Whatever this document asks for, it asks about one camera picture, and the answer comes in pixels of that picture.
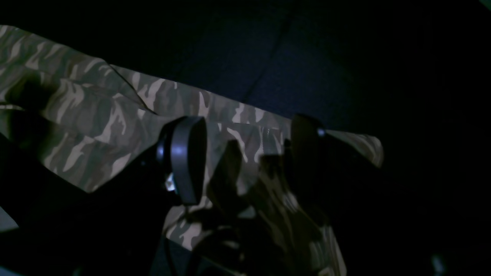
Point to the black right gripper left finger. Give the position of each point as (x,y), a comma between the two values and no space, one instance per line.
(113,231)

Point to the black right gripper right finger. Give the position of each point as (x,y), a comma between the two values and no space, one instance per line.
(382,227)

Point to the camouflage t-shirt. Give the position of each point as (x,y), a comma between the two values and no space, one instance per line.
(85,120)

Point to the black table cloth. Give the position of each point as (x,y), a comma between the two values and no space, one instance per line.
(415,73)

